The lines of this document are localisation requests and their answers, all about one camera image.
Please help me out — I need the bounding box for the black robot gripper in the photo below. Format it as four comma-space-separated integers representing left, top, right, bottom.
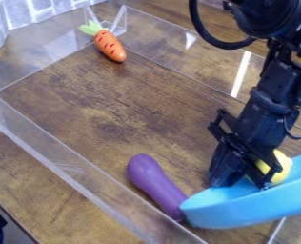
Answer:
208, 89, 300, 189

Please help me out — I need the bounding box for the white grid curtain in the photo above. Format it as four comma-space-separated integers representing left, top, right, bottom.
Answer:
0, 0, 108, 48

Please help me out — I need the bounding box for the clear acrylic enclosure wall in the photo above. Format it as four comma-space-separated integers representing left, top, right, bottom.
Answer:
0, 6, 301, 244

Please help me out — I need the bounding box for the purple toy eggplant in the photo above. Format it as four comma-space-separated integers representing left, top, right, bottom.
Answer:
126, 153, 188, 222

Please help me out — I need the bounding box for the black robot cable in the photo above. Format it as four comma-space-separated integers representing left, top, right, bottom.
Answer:
188, 0, 260, 51

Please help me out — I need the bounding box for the blue round plate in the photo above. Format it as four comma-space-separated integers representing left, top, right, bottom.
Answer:
180, 155, 301, 229

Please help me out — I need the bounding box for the yellow toy lemon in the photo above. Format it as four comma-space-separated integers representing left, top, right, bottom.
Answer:
257, 150, 293, 185

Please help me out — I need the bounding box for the orange toy carrot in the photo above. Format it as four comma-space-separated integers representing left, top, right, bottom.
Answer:
80, 20, 126, 62

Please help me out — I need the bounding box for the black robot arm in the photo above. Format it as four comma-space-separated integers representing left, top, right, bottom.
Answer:
209, 0, 301, 188

